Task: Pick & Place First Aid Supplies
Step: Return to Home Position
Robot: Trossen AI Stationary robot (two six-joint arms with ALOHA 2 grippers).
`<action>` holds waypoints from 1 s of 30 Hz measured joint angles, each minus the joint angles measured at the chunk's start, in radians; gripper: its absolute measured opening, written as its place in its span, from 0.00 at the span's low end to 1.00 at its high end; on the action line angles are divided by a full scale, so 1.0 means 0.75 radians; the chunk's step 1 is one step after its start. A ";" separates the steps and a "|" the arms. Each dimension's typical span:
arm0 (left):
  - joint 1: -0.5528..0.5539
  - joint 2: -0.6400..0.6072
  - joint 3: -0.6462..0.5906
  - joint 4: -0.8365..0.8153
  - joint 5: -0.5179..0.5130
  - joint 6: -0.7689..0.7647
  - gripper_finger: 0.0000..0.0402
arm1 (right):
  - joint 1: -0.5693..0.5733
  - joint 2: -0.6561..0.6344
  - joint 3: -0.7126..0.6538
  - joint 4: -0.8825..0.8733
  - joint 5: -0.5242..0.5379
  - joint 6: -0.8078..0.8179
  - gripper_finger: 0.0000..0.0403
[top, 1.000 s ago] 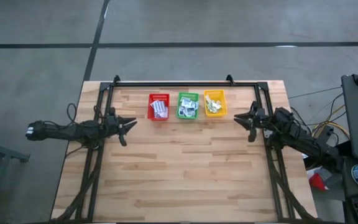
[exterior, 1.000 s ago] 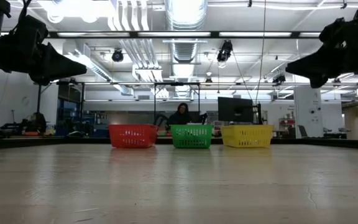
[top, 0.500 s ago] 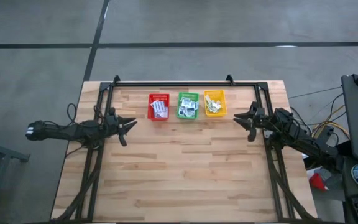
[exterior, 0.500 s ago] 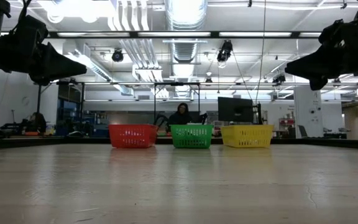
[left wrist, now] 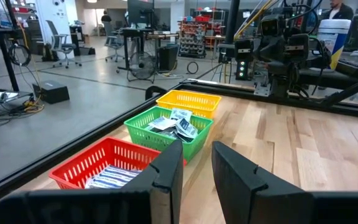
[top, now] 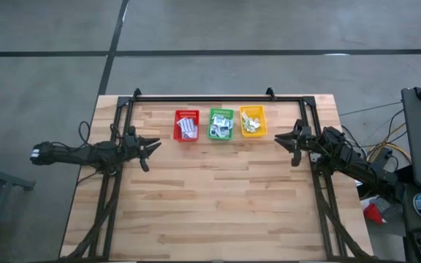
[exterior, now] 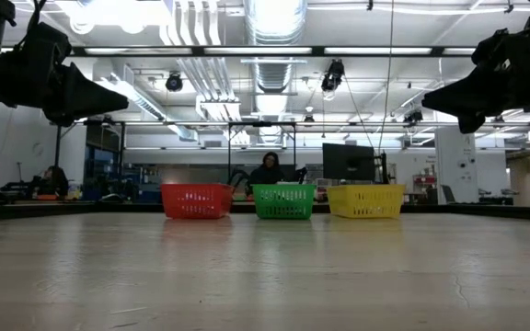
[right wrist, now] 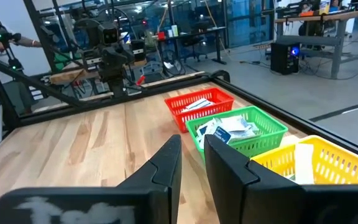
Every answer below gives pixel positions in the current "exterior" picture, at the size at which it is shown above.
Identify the grey office chair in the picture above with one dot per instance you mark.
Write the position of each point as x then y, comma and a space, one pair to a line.
448, 193

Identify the red plastic basket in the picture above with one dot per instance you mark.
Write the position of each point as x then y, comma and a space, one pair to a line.
219, 209

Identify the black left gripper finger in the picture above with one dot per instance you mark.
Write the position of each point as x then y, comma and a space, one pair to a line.
72, 115
90, 94

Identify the yellow plastic basket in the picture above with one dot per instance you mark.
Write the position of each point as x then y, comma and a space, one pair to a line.
366, 188

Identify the green plastic basket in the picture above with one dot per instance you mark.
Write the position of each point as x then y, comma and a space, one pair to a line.
283, 188

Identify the silver ceiling duct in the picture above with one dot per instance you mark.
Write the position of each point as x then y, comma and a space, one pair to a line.
274, 69

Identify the person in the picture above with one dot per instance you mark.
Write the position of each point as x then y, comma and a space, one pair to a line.
267, 174
55, 181

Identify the black ceiling camera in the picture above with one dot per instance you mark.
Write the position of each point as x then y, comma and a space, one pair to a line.
175, 82

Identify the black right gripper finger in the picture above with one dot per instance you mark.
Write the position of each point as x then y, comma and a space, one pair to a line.
472, 96
472, 123

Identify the black overhead camera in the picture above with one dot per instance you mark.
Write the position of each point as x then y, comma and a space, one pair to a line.
333, 76

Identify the black computer monitor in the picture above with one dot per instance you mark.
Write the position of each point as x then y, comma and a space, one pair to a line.
348, 162

